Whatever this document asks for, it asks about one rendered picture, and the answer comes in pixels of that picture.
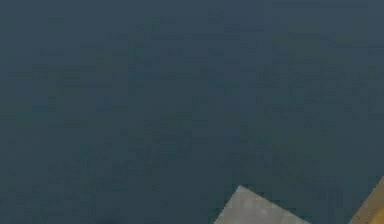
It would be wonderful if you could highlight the grey flat slab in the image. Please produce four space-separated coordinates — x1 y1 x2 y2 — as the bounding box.
212 184 313 224

